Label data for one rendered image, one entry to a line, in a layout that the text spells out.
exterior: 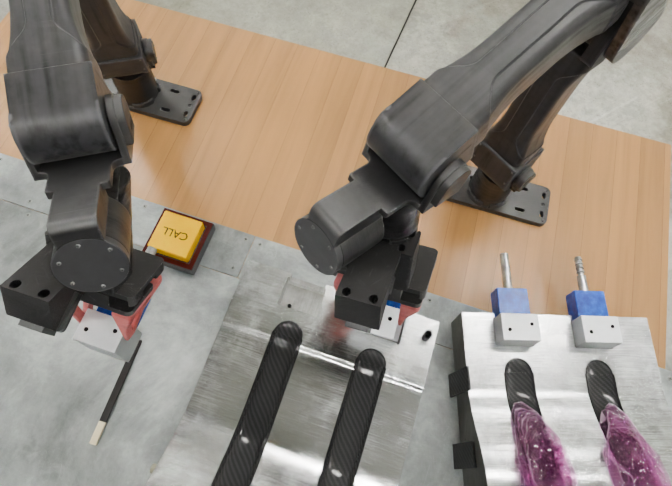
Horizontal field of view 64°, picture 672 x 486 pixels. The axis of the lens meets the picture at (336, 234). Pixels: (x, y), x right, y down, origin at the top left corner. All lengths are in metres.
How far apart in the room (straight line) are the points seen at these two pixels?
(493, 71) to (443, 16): 1.87
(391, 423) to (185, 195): 0.46
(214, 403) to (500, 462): 0.34
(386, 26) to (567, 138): 1.34
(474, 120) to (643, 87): 1.99
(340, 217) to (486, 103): 0.15
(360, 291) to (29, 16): 0.35
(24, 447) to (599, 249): 0.86
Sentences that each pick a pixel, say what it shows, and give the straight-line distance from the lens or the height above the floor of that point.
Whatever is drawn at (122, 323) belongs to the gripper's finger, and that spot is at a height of 1.01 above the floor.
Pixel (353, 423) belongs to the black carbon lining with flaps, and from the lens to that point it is 0.68.
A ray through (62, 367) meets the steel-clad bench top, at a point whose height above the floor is 0.80.
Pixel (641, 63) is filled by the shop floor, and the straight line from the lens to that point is 2.50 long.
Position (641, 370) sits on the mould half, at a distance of 0.84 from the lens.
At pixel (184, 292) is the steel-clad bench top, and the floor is 0.80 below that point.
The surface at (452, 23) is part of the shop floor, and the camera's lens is 2.33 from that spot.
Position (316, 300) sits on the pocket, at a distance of 0.73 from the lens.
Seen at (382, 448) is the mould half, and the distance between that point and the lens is 0.68.
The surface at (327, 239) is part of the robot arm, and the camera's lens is 0.45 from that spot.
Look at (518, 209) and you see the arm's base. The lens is 0.92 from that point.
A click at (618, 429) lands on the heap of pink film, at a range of 0.77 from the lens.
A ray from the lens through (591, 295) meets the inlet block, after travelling 0.82.
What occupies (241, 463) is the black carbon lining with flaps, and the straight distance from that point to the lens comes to 0.67.
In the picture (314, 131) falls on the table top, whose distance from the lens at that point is 0.93.
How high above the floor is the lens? 1.55
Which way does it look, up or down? 65 degrees down
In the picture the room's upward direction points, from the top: 9 degrees clockwise
